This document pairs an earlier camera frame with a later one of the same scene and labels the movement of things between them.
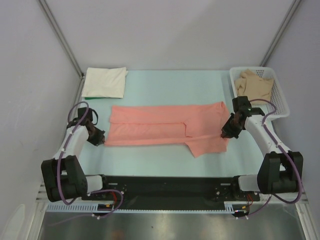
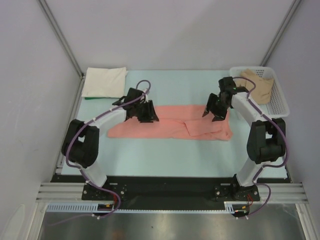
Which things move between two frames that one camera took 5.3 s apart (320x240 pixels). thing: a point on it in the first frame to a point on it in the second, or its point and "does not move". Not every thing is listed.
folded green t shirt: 87,98 does not move
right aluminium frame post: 280,33 does not move
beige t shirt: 250,84 does not move
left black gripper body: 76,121 to 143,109
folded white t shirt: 109,83 does not move
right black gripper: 230,128 to 217,105
